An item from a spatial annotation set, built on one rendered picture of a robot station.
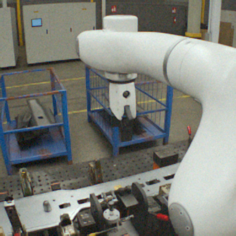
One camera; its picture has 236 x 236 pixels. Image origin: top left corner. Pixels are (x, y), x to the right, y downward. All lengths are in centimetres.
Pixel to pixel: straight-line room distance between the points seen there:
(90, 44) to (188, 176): 35
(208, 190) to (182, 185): 4
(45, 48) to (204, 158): 853
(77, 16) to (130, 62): 838
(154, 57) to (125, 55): 9
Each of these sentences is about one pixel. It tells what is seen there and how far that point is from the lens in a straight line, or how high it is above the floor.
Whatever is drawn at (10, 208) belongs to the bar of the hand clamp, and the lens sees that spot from 88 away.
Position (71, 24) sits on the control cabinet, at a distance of 883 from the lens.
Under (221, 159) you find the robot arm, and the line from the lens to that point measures 31.
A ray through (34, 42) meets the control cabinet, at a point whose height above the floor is 78.
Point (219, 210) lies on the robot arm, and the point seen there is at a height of 158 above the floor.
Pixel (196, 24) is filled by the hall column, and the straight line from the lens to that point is 827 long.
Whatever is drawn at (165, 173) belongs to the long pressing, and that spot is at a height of 100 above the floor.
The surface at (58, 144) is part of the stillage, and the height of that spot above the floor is 16.
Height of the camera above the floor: 178
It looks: 25 degrees down
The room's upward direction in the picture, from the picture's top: straight up
